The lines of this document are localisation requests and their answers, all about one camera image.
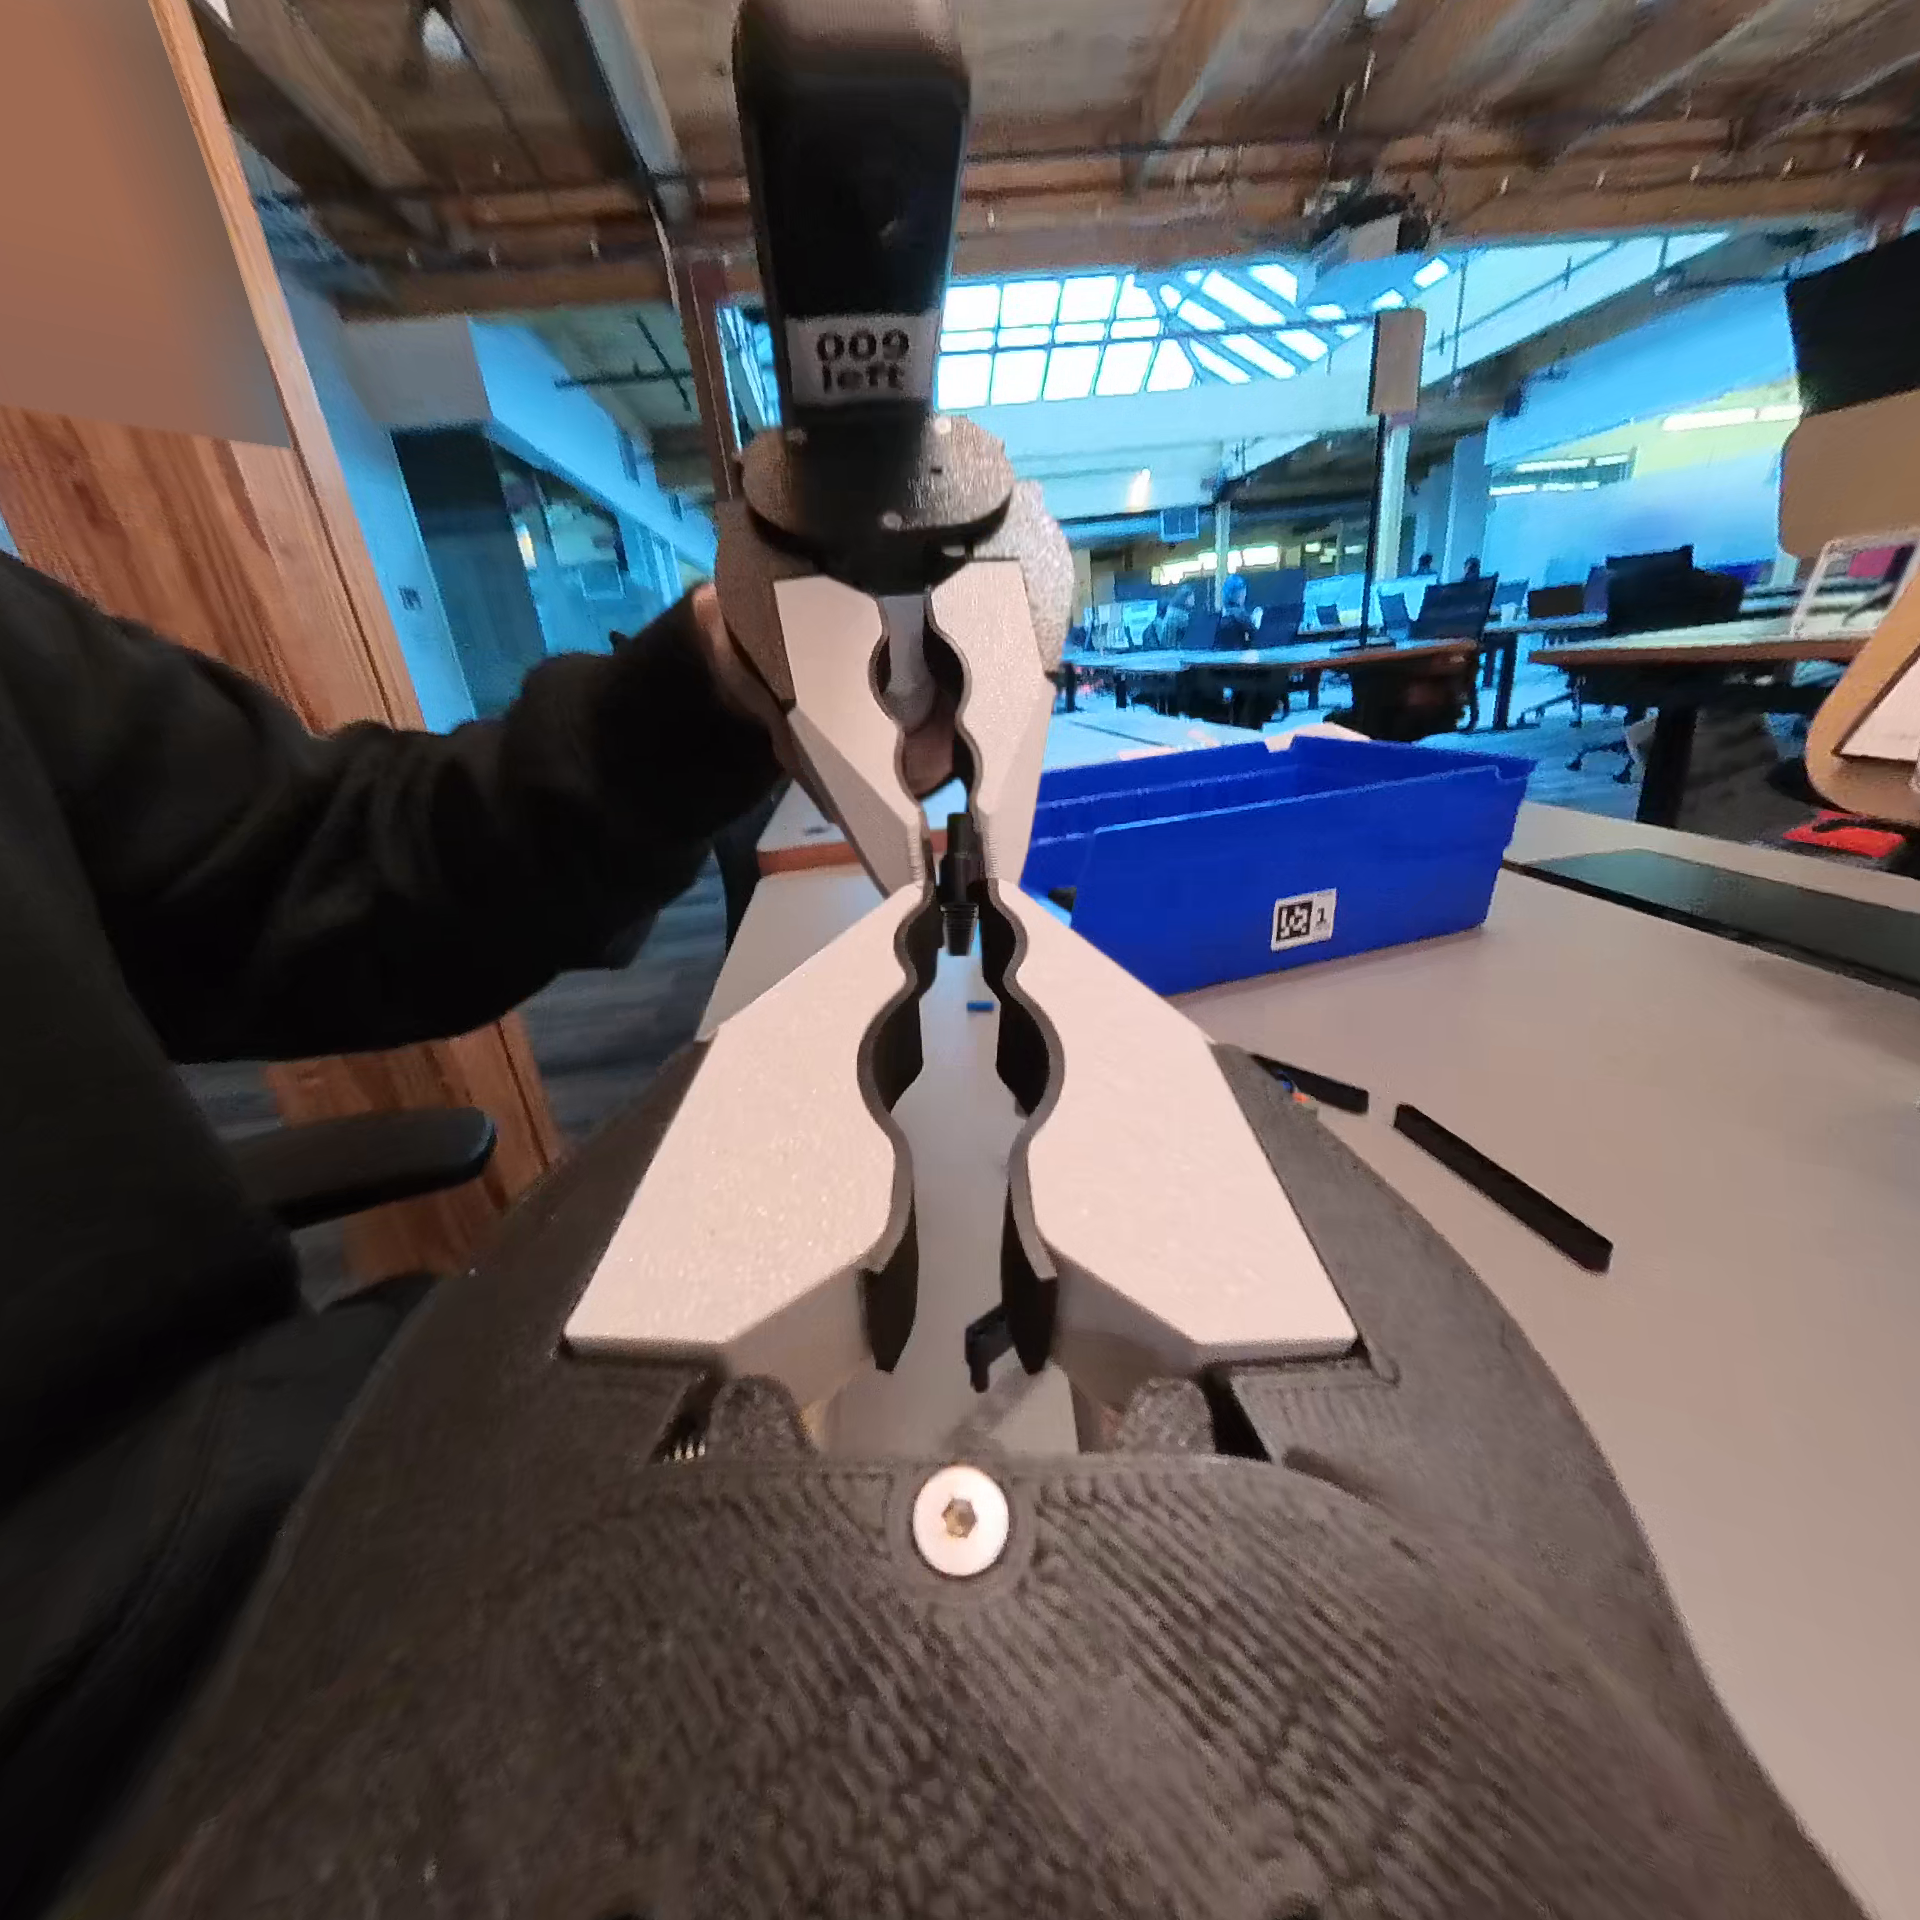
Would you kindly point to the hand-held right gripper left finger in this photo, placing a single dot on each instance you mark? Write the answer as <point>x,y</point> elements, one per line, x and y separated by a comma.
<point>749,1202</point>

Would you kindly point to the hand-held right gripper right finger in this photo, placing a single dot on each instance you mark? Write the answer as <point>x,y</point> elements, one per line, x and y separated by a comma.
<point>1184,1202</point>

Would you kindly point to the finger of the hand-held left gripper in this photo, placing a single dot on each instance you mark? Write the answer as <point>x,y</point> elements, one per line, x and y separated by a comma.
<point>1008,692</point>
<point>833,706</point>

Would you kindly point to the small black connector pin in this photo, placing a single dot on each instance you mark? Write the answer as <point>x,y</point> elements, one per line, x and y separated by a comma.
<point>956,901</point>

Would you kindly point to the person's left forearm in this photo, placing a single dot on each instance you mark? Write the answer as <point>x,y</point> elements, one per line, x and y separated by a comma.
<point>376,810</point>

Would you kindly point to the background office desk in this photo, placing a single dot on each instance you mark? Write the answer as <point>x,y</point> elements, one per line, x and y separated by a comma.
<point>1276,657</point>
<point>1693,652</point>

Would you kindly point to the black flat desk panel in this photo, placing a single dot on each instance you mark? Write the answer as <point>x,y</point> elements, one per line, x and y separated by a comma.
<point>1724,901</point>

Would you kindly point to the person's left hand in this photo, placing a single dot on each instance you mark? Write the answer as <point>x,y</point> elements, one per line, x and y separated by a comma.
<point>722,647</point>

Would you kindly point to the short black toy beam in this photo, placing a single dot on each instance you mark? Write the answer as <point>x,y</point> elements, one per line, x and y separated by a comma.
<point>1313,1085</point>

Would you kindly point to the long black toy beam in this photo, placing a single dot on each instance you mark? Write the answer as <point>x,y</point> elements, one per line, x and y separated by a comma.
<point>1500,1185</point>

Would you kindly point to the blue plastic bin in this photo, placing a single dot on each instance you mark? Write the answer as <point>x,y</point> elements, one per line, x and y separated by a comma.
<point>1276,886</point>

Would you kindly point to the black office chair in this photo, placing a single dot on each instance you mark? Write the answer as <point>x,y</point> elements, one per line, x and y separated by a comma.
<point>389,1156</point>

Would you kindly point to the person's black hoodie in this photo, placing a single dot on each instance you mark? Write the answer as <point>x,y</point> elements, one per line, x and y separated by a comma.
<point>89,1425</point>

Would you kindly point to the wooden pillar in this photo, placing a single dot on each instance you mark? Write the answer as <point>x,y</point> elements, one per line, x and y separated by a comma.
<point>120,511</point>

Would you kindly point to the black computer monitor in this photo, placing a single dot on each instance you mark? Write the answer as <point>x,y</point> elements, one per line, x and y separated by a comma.
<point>1852,324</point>

